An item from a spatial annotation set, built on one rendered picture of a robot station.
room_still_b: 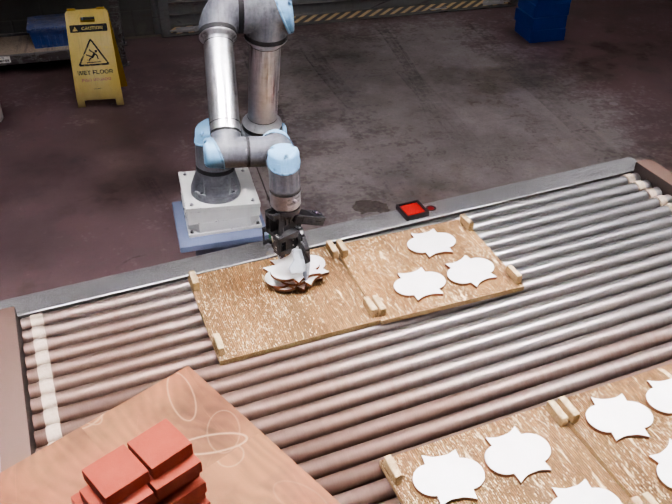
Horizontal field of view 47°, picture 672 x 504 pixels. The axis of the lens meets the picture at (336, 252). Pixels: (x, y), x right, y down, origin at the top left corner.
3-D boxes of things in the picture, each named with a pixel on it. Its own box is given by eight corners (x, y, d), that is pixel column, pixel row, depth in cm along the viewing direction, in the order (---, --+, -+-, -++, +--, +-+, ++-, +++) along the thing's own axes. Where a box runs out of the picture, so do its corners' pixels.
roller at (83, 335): (26, 353, 190) (21, 338, 187) (650, 196, 251) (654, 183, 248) (28, 365, 186) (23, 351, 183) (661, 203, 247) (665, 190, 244)
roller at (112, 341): (28, 366, 186) (23, 351, 183) (661, 203, 247) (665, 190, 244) (29, 379, 183) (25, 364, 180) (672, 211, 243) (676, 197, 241)
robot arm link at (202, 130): (193, 154, 233) (192, 113, 225) (238, 152, 236) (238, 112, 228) (196, 173, 224) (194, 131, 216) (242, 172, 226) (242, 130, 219)
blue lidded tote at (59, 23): (32, 36, 581) (27, 15, 571) (86, 32, 589) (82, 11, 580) (29, 51, 556) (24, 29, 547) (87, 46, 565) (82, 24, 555)
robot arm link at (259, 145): (246, 127, 191) (251, 147, 182) (291, 126, 193) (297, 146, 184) (246, 155, 195) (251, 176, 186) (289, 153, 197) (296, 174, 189)
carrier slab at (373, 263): (333, 249, 218) (333, 244, 217) (462, 222, 230) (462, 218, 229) (381, 325, 192) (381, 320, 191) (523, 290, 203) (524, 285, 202)
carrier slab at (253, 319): (188, 281, 206) (187, 276, 205) (330, 249, 218) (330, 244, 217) (220, 366, 180) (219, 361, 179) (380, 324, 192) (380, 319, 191)
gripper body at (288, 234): (262, 246, 194) (259, 205, 187) (289, 233, 199) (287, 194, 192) (280, 259, 190) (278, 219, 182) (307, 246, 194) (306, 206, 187)
